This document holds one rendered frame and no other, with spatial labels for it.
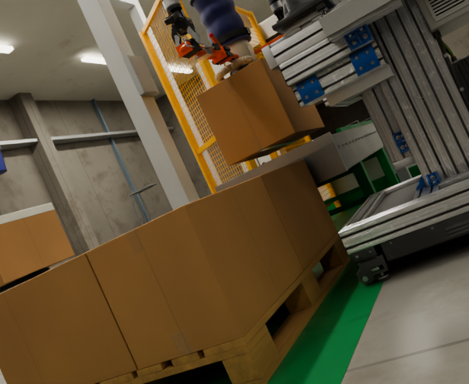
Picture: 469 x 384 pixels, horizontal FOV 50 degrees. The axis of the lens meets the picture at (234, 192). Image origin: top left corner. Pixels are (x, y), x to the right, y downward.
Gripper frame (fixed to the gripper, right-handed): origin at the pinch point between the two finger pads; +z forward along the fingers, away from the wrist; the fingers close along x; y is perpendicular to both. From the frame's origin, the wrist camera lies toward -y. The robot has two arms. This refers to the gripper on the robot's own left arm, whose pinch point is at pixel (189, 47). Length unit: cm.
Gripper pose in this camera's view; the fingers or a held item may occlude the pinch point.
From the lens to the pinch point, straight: 236.7
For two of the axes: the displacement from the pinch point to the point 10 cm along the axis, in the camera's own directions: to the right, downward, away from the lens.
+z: 4.1, 9.1, -0.2
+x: -8.3, 3.8, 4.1
